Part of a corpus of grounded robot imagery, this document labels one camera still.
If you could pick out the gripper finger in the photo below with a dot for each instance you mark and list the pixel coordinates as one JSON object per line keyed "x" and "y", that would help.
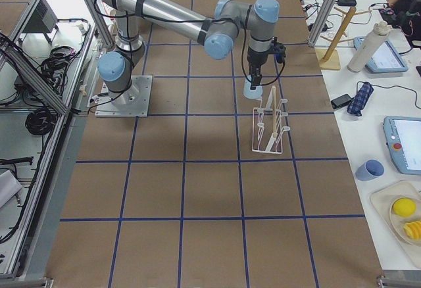
{"x": 255, "y": 80}

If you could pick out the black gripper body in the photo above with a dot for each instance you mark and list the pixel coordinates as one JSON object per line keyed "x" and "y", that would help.
{"x": 255, "y": 58}

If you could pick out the light blue plastic cup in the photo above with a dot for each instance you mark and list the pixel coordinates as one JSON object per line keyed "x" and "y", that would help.
{"x": 249, "y": 92}

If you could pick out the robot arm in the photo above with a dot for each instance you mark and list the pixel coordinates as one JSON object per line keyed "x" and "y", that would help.
{"x": 216, "y": 35}

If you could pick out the blue cup on side table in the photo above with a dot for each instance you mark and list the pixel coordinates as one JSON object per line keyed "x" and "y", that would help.
{"x": 370, "y": 170}

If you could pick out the wooden mug tree stand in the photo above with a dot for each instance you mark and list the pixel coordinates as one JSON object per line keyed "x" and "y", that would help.
{"x": 328, "y": 59}

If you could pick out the black small device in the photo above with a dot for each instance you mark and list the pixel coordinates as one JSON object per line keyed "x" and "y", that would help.
{"x": 341, "y": 101}

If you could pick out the blue plaid folded umbrella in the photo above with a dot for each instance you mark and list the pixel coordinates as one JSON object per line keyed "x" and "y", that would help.
{"x": 360, "y": 100}

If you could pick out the blue teach pendant far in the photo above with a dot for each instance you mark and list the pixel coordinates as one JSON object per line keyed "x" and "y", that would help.
{"x": 386, "y": 60}

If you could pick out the blue teach pendant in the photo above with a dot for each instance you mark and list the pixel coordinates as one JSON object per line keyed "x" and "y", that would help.
{"x": 386, "y": 60}
{"x": 403, "y": 140}

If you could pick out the blue teach pendant near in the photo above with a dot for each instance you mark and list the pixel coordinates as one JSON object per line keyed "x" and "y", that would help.
{"x": 403, "y": 140}

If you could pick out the person in black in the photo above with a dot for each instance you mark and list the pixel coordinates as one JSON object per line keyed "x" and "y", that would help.
{"x": 408, "y": 12}

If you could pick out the beige tray with fruit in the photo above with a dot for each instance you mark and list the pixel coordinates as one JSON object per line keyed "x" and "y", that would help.
{"x": 383, "y": 201}

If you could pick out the yellow toy lemon slices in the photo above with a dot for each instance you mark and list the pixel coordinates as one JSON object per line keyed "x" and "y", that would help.
{"x": 413, "y": 229}

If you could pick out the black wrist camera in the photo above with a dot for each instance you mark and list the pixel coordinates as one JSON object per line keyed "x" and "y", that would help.
{"x": 278, "y": 50}

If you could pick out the white wire cup rack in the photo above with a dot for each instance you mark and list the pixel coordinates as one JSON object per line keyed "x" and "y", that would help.
{"x": 268, "y": 129}

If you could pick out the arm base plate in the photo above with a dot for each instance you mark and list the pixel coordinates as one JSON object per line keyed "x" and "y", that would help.
{"x": 134, "y": 102}

